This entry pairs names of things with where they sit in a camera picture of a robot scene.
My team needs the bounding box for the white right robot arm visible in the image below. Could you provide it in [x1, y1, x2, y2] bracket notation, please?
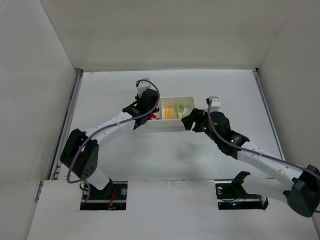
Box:
[181, 108, 320, 218]

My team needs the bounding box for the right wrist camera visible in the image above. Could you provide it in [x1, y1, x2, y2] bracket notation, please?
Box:
[205, 96, 221, 113]

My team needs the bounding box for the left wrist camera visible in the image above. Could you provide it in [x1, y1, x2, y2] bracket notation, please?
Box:
[135, 78, 151, 97]

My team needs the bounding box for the red sloped lego piece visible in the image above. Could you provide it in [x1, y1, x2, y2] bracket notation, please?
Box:
[150, 114, 160, 120]

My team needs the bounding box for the yellow lego brick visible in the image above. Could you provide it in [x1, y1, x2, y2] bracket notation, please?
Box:
[164, 106, 179, 120]

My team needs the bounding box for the white three-compartment container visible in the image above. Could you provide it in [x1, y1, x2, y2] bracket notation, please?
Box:
[146, 96, 195, 133]

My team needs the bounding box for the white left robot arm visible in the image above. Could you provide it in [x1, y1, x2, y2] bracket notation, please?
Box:
[60, 88, 160, 196]

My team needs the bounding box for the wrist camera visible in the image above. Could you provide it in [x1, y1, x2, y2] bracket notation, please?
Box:
[205, 96, 221, 113]
[135, 78, 151, 97]

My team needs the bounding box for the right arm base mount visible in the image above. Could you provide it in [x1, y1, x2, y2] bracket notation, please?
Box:
[215, 171, 269, 210]

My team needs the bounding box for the light green lego block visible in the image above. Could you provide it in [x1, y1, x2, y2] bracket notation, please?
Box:
[177, 104, 185, 113]

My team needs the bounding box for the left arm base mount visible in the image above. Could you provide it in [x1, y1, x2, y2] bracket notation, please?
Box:
[79, 181, 128, 211]

